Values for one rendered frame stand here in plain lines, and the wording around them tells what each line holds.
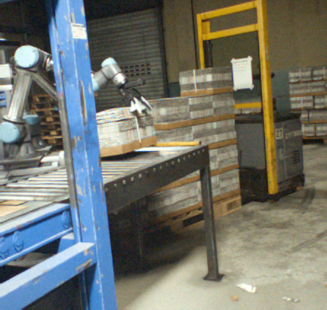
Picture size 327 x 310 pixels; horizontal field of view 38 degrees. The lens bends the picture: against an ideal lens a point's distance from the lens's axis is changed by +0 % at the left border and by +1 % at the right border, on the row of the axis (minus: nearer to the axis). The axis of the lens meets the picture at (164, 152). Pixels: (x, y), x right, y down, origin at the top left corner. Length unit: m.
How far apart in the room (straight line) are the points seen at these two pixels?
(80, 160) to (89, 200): 0.12
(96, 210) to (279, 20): 8.84
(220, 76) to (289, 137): 1.05
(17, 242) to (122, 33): 10.16
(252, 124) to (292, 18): 5.53
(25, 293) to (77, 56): 0.65
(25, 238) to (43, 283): 0.20
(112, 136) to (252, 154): 2.51
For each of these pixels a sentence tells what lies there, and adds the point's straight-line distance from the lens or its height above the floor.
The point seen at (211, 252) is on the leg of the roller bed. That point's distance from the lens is 2.84.
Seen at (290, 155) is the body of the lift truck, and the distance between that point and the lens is 4.78.
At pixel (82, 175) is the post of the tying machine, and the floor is 0.90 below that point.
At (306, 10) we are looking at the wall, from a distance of 9.94.
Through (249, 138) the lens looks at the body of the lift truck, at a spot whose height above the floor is 0.60.
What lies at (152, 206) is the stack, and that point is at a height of 0.29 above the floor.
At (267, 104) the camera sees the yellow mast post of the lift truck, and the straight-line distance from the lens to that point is 4.37.
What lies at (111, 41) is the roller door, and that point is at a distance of 11.56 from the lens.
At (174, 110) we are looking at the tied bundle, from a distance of 3.67.
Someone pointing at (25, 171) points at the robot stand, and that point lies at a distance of 2.83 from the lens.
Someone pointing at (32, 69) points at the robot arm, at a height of 1.31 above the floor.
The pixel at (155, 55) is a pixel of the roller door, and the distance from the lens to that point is 10.93.
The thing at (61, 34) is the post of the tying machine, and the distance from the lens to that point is 1.41.
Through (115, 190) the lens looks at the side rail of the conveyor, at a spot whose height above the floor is 0.76.
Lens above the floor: 1.13
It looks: 7 degrees down
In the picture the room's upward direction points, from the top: 5 degrees counter-clockwise
